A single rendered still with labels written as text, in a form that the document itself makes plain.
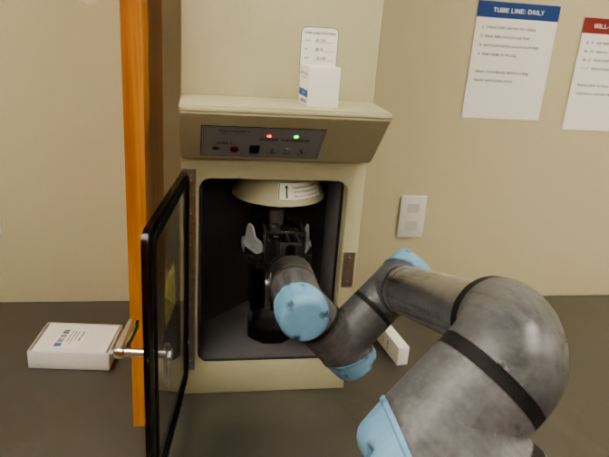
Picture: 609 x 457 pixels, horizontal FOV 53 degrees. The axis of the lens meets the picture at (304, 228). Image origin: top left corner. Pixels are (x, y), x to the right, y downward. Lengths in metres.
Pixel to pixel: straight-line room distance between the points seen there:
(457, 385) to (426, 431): 0.05
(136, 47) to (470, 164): 0.98
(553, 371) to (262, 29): 0.68
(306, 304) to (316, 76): 0.34
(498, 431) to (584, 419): 0.80
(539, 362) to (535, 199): 1.21
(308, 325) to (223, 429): 0.34
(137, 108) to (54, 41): 0.57
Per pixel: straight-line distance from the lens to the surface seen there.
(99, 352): 1.31
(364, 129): 0.96
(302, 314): 0.86
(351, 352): 0.94
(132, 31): 0.92
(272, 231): 1.05
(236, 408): 1.19
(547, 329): 0.59
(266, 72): 1.02
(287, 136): 0.96
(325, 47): 1.03
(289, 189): 1.09
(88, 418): 1.20
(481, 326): 0.57
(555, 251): 1.84
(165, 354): 0.85
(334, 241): 1.15
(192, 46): 1.01
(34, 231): 1.58
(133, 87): 0.93
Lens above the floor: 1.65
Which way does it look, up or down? 20 degrees down
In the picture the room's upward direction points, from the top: 4 degrees clockwise
